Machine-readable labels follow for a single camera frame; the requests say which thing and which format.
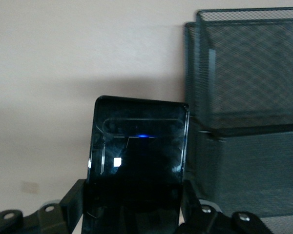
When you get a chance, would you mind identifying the brown tape patch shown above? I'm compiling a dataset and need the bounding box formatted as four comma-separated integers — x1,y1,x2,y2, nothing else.
21,181,40,195

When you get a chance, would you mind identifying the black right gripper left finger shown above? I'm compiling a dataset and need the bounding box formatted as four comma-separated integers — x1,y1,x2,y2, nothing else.
0,179,86,234

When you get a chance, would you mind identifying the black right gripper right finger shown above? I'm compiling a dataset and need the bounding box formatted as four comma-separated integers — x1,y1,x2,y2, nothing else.
179,180,274,234

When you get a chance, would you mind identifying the black mesh two-tier tray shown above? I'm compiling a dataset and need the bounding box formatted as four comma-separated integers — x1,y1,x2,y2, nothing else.
184,7,293,234

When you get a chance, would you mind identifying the long black smartphone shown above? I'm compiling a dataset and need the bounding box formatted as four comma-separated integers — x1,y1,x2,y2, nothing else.
82,95,190,234

